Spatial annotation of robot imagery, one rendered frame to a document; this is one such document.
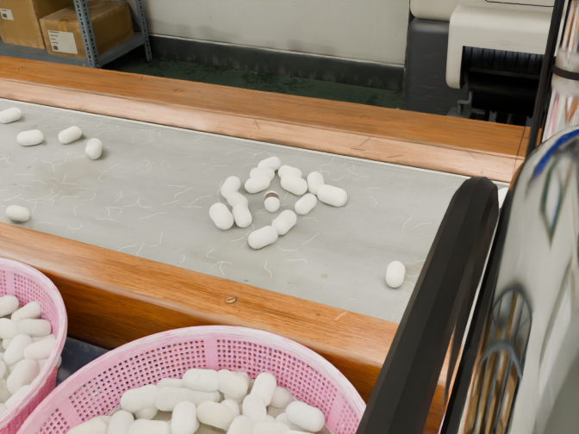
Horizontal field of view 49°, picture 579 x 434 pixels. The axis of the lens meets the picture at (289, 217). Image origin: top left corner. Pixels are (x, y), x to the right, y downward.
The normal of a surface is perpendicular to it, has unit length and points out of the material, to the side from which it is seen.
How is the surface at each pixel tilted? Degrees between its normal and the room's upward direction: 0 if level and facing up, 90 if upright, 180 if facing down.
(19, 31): 90
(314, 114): 0
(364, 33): 89
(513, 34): 98
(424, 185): 0
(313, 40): 89
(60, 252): 0
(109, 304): 90
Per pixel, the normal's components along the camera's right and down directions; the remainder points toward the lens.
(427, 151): -0.31, -0.21
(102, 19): 0.91, 0.15
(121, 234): -0.04, -0.82
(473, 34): -0.42, 0.64
